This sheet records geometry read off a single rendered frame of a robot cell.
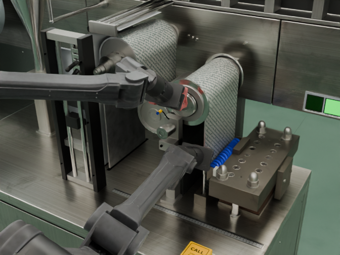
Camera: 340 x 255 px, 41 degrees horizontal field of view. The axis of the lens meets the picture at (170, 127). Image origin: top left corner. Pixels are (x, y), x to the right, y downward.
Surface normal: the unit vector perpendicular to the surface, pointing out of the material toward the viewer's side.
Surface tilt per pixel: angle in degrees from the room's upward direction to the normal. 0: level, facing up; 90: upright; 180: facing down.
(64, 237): 90
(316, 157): 0
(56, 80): 16
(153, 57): 92
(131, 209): 25
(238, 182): 0
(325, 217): 0
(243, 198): 90
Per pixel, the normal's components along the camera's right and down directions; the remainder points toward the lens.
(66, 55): -0.51, 0.42
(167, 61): 0.86, 0.27
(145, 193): 0.41, -0.80
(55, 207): -0.01, -0.88
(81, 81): 0.22, -0.77
